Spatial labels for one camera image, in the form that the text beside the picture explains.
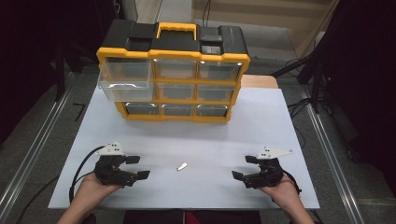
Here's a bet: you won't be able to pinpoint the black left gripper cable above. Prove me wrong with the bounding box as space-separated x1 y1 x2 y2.
68 145 106 203

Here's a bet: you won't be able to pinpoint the transparent plastic drawer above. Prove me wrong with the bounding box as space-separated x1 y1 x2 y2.
97 57 156 103

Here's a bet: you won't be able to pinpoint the yellow black drawer cabinet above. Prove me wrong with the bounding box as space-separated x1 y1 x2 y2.
95 19 251 123

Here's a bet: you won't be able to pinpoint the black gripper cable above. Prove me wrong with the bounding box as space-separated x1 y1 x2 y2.
68 145 106 203
282 170 304 196

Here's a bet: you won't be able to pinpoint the group of clear small drawers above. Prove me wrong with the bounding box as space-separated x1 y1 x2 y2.
124 59 244 118

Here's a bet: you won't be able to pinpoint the black floor cables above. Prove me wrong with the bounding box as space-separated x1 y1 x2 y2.
287 97 313 149

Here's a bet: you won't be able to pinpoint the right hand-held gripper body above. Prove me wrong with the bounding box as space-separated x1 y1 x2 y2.
246 147 294 189

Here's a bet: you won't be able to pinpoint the dark curtain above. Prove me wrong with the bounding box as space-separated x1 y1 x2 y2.
311 0 396 200
0 0 125 147

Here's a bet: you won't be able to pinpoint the person's right hand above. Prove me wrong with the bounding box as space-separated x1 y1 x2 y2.
260 174 302 203

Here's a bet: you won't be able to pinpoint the aluminium floor rail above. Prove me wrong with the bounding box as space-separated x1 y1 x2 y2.
302 92 366 224
0 88 78 217

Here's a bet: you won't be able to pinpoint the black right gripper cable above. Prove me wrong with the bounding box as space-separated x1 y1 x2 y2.
282 170 304 196

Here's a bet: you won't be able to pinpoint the black metal stand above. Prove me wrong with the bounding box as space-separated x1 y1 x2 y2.
270 46 326 115

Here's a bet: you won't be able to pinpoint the person's left hand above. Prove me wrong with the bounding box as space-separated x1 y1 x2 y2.
74 173 122 205

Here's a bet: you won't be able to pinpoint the thin black hanging cable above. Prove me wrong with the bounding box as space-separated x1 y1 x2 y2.
201 0 213 28

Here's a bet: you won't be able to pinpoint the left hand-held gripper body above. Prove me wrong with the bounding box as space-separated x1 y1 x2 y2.
93 141 127 187

